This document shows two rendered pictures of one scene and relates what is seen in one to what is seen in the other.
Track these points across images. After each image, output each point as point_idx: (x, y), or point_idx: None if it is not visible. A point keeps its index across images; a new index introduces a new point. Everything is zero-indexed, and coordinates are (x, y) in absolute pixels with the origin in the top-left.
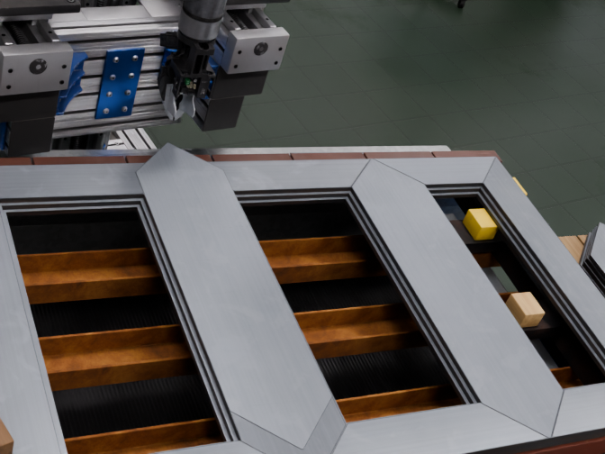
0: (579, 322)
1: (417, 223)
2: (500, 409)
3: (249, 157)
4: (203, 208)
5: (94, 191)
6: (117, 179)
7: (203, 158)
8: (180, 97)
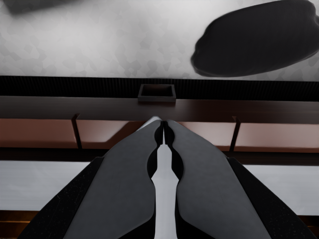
0: None
1: None
2: None
3: (311, 132)
4: (162, 233)
5: (17, 205)
6: (50, 189)
7: (219, 133)
8: (179, 169)
